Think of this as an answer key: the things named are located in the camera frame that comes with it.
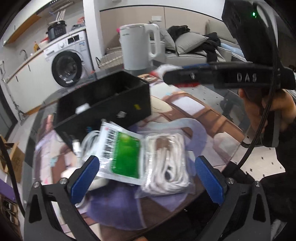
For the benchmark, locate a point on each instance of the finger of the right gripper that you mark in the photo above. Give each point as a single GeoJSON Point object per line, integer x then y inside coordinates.
{"type": "Point", "coordinates": [222, 75]}

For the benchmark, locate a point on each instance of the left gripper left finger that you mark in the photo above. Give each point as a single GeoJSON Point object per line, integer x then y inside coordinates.
{"type": "Point", "coordinates": [81, 179]}

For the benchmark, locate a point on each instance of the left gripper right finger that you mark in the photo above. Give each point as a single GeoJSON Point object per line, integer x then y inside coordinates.
{"type": "Point", "coordinates": [212, 180]}

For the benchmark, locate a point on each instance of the green medicine packet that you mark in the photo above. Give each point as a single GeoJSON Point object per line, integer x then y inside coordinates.
{"type": "Point", "coordinates": [120, 153]}

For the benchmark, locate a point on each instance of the white plush toy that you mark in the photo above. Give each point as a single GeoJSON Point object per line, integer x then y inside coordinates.
{"type": "Point", "coordinates": [97, 183]}

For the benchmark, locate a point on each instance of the person's right hand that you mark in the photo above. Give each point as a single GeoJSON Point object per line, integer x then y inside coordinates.
{"type": "Point", "coordinates": [282, 101]}

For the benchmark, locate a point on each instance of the grey sofa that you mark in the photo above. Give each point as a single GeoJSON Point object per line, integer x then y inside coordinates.
{"type": "Point", "coordinates": [227, 51]}

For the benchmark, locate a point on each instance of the black jacket on sofa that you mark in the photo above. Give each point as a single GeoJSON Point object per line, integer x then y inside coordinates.
{"type": "Point", "coordinates": [209, 47]}

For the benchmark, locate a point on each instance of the grey cushion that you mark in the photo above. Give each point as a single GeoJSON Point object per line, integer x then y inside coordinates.
{"type": "Point", "coordinates": [188, 42]}

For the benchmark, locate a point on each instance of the brown cardboard box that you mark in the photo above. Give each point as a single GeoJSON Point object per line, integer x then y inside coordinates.
{"type": "Point", "coordinates": [16, 156]}

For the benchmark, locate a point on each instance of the black cardboard box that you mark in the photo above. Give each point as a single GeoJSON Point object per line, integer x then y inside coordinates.
{"type": "Point", "coordinates": [119, 97]}

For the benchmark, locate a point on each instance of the white electric kettle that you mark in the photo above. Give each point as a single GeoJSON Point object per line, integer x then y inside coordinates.
{"type": "Point", "coordinates": [140, 44]}

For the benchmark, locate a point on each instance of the white wicker basket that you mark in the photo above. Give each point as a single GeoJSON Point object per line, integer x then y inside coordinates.
{"type": "Point", "coordinates": [110, 60]}

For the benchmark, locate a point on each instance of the white washing machine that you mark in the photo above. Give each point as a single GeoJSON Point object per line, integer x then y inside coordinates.
{"type": "Point", "coordinates": [70, 59]}

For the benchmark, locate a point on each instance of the black pressure cooker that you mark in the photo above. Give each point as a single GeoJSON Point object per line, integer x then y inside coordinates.
{"type": "Point", "coordinates": [56, 29]}

